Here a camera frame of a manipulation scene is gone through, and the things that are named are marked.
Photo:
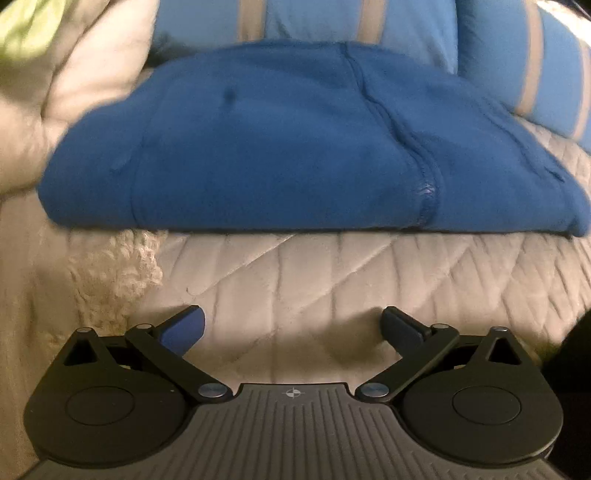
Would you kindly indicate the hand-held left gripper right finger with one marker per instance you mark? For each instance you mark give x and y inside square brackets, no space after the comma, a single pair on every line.
[399,325]

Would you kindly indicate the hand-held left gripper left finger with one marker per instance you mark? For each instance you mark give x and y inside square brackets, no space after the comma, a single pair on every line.
[184,330]

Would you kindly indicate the blue fleece jacket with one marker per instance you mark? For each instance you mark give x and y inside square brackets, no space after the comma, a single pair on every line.
[277,138]

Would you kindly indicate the cream lace cloth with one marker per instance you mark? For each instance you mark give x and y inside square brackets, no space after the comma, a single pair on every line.
[120,272]

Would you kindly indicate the white comforter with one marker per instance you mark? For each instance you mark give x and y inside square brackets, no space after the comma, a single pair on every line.
[83,78]

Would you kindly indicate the blue grey-striped cushion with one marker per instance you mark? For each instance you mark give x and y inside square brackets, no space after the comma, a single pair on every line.
[314,21]
[558,60]

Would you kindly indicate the green pillow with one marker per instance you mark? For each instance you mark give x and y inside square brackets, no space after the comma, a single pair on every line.
[21,25]

